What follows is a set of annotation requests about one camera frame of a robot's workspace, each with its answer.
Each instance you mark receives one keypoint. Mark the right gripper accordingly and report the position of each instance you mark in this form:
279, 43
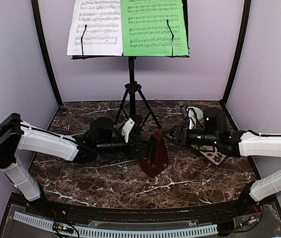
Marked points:
179, 135

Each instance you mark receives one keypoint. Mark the square floral plate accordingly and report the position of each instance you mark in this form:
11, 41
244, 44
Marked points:
211, 153

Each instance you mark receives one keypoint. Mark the green paper sheet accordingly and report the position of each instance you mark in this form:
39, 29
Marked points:
153, 28

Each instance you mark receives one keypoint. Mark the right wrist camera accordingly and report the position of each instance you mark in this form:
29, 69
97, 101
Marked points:
184, 112

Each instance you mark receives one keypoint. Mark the white slotted cable duct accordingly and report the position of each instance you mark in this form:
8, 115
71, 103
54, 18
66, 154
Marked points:
119, 230

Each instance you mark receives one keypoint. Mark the white sheet music paper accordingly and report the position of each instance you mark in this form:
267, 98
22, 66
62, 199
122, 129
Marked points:
95, 29

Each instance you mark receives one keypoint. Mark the black front rail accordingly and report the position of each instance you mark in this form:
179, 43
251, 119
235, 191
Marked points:
220, 212

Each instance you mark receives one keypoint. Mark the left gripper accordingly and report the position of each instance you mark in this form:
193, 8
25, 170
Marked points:
135, 140

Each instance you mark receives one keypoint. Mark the pale green ceramic bowl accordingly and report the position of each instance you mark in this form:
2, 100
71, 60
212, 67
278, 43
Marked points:
198, 112

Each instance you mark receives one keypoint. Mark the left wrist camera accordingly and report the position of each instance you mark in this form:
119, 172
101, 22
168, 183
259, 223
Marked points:
130, 129

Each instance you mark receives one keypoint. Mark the small circuit board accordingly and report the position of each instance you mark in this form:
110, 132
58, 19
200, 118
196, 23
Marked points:
62, 229

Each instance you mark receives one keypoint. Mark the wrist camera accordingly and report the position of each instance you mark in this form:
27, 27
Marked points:
184, 112
130, 129

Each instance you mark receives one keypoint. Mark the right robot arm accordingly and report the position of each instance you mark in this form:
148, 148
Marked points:
235, 143

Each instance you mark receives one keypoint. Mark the left black frame post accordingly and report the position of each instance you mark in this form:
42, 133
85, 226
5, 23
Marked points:
44, 51

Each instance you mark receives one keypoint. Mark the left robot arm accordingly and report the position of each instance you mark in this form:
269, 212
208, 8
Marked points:
16, 134

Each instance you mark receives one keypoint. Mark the dark red wooden metronome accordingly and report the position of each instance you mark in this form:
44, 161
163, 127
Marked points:
156, 159

